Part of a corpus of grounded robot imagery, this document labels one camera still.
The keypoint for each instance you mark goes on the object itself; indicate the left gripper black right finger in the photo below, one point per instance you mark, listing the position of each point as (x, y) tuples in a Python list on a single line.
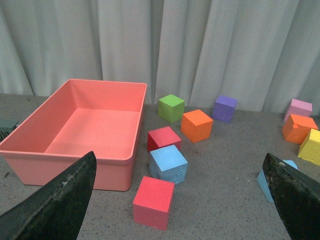
[(296, 197)]

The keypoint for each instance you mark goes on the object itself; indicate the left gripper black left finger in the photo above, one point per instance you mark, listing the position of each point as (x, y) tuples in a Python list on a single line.
[(55, 211)]

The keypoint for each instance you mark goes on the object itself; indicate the smooth light blue foam block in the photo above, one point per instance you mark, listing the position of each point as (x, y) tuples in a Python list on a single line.
[(261, 179)]

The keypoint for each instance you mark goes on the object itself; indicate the worn light blue foam block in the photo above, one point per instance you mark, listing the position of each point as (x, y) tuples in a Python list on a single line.
[(168, 164)]

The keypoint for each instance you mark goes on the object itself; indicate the yellow foam block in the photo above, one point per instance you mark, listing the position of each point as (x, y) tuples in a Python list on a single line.
[(309, 150)]

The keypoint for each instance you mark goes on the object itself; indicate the chipped orange foam block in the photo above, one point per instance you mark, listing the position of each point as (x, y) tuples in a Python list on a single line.
[(297, 127)]

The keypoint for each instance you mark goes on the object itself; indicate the pink foam block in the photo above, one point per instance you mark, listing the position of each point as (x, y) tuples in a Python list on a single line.
[(298, 107)]

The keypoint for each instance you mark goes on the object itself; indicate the red foam block near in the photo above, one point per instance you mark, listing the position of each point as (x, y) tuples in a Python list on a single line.
[(152, 203)]

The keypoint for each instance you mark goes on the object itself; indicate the grey-green device at edge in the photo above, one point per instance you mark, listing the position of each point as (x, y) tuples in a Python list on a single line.
[(7, 126)]

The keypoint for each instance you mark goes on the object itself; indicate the pink plastic bin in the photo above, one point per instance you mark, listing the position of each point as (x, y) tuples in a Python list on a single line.
[(103, 117)]

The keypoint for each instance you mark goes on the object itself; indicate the purple foam block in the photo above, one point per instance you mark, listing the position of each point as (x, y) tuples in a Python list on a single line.
[(224, 108)]

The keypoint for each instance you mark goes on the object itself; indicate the orange foam block centre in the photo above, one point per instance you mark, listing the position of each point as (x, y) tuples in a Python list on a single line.
[(196, 125)]

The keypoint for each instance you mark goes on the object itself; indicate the dark red foam block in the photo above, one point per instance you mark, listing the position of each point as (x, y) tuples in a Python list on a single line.
[(162, 137)]

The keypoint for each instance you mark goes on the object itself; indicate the white curtain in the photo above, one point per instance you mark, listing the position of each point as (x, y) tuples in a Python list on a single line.
[(261, 52)]

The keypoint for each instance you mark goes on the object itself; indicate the green foam block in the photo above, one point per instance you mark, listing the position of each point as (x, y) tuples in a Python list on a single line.
[(170, 108)]

